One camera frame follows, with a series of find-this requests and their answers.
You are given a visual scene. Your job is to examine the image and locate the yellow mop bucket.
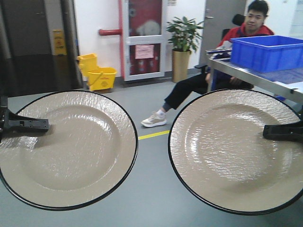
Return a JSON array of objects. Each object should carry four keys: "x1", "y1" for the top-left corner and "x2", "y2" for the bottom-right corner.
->
[{"x1": 77, "y1": 53, "x2": 117, "y2": 91}]

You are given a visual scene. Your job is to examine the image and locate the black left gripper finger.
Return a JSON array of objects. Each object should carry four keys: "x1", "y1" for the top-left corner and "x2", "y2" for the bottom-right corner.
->
[{"x1": 0, "y1": 96, "x2": 49, "y2": 140}]

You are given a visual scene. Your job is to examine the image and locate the steel table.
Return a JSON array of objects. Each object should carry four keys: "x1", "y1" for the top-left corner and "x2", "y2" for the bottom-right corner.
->
[{"x1": 207, "y1": 56, "x2": 303, "y2": 104}]

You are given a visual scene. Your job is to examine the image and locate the seated man red hoodie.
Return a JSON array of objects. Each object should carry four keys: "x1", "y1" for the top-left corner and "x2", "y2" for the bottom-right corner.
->
[{"x1": 141, "y1": 0, "x2": 275, "y2": 128}]

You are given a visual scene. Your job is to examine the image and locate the potted plant gold pot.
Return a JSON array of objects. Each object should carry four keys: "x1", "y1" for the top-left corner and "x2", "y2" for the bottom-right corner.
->
[{"x1": 167, "y1": 17, "x2": 204, "y2": 83}]

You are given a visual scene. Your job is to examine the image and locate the beige textured plate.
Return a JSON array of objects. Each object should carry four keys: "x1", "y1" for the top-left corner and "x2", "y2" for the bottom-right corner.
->
[
  {"x1": 169, "y1": 89, "x2": 303, "y2": 215},
  {"x1": 0, "y1": 90, "x2": 138, "y2": 210}
]

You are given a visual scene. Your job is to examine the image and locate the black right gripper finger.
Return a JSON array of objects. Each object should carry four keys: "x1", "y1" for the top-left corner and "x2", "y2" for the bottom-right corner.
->
[{"x1": 262, "y1": 120, "x2": 303, "y2": 142}]

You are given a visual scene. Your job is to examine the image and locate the red fire hose cabinet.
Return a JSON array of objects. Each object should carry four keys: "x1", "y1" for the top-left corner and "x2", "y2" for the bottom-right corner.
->
[{"x1": 98, "y1": 0, "x2": 168, "y2": 82}]

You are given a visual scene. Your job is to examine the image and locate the blue plastic crate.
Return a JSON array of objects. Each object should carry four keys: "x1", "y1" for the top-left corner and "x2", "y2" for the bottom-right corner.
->
[{"x1": 231, "y1": 35, "x2": 303, "y2": 73}]

